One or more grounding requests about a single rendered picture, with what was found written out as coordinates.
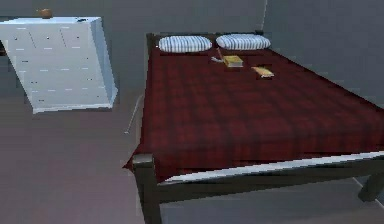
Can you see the blue white striped pillow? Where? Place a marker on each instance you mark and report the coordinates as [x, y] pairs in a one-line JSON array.
[[185, 43], [243, 41]]

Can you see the brown pencil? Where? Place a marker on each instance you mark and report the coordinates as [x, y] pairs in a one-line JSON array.
[[219, 53]]

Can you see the small grey flat object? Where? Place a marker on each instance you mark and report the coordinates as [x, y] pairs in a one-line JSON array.
[[217, 60]]

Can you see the white chest of drawers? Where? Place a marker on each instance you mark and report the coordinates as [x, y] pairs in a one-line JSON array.
[[60, 63]]

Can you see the thin yellow book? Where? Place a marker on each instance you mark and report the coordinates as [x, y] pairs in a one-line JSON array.
[[263, 71]]

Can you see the thin grey rod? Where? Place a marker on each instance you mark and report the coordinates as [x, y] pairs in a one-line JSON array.
[[133, 115]]

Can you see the thick yellow book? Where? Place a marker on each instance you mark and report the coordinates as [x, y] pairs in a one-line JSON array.
[[232, 61]]

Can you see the dark red covered bed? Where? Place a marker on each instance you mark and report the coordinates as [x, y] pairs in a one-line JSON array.
[[233, 116]]

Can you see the small brown round object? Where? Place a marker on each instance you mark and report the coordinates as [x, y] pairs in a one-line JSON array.
[[45, 13]]

